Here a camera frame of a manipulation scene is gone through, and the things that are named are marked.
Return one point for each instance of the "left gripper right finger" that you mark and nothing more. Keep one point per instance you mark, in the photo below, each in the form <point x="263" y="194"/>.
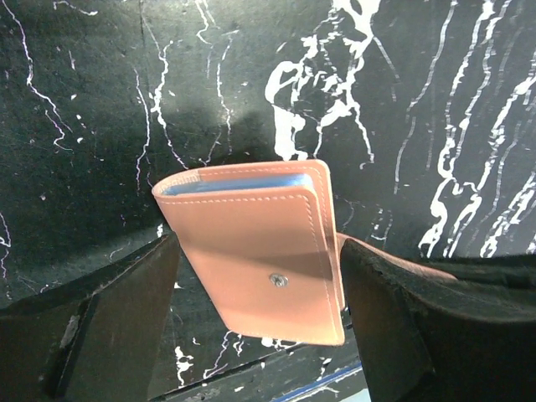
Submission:
<point x="461" y="329"/>

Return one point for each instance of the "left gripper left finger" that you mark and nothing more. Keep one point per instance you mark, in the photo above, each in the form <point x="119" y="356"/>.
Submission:
<point x="95" y="338"/>

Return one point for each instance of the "pink leather card holder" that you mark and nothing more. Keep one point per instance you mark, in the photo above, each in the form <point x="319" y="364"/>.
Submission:
<point x="262" y="239"/>

